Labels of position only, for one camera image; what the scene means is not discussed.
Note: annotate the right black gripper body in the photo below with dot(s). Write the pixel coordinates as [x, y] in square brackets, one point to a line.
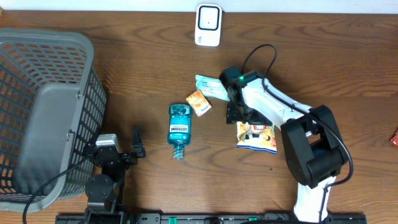
[239, 114]

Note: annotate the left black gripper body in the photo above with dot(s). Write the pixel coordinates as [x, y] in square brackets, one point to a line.
[109, 170]

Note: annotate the large yellow white snack bag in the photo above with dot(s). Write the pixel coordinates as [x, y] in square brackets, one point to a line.
[256, 137]

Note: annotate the mint green wipes pack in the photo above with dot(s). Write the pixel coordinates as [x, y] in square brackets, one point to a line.
[211, 87]

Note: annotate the small orange snack pack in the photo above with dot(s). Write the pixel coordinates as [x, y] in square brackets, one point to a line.
[198, 102]

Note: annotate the teal mouthwash bottle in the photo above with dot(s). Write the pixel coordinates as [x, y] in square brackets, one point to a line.
[179, 135]

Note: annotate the grey plastic shopping basket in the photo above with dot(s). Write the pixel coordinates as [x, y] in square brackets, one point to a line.
[52, 103]

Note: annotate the red Top snack bar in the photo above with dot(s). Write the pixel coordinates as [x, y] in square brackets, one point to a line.
[394, 139]

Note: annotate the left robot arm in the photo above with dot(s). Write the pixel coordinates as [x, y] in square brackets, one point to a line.
[105, 191]

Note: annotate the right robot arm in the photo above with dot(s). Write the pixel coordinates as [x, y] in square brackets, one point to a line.
[313, 146]

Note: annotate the white barcode scanner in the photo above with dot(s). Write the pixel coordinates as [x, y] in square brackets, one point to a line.
[208, 25]

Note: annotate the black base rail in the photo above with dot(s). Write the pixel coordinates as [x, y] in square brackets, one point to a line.
[155, 218]

